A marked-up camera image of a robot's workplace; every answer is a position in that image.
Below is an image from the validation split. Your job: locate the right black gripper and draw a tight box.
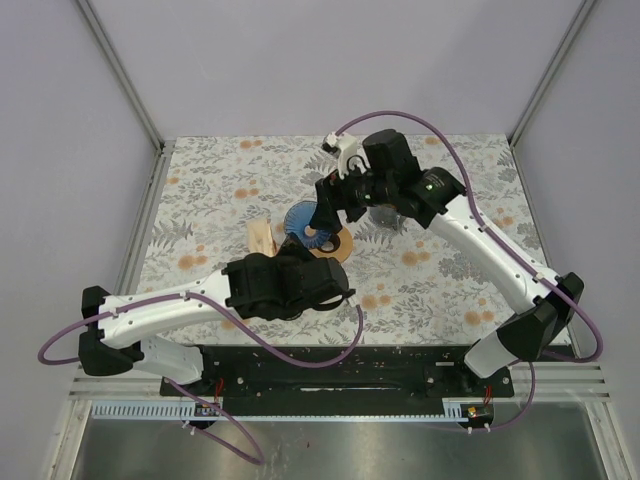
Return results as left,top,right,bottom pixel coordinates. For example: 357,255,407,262
308,157,395,234

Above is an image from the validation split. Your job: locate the light wooden ring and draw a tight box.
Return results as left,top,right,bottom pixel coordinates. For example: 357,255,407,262
309,227,353,262

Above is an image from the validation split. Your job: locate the blue glass dripper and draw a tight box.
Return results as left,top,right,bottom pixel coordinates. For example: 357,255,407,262
283,200,340,253

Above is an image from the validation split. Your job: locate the coffee filter paper pack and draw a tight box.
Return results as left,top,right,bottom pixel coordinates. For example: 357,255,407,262
246,218,277,257

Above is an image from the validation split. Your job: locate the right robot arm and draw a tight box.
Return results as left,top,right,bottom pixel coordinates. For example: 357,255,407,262
311,129,584,396

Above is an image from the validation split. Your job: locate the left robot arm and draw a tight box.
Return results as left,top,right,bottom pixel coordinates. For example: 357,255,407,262
78,235,355,395

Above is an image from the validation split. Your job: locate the floral table mat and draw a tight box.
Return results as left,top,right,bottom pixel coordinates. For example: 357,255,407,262
137,134,544,345

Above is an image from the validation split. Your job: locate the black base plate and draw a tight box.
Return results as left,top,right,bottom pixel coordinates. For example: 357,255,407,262
185,346,515,417

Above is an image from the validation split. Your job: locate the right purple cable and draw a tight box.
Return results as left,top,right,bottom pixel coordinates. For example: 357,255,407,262
334,110,605,434

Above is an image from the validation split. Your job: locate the purple cable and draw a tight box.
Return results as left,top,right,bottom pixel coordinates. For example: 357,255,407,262
334,110,605,434
38,294,365,466

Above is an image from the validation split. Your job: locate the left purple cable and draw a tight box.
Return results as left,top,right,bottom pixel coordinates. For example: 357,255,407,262
38,294,365,466

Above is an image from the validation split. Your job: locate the white slotted cable duct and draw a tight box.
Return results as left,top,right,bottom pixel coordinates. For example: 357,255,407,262
91,400,219,421

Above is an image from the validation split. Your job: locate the aluminium front rail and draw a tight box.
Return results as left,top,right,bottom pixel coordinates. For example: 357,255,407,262
69,362,611,402

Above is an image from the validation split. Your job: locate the right aluminium frame post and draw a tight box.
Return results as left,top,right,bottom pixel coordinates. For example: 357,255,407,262
507,0,600,149

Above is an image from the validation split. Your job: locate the aluminium frame post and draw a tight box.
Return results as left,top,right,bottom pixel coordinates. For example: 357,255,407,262
73,0,165,151
507,0,600,149

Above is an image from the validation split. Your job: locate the left aluminium frame post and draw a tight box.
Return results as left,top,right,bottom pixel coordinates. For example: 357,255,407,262
73,0,165,151

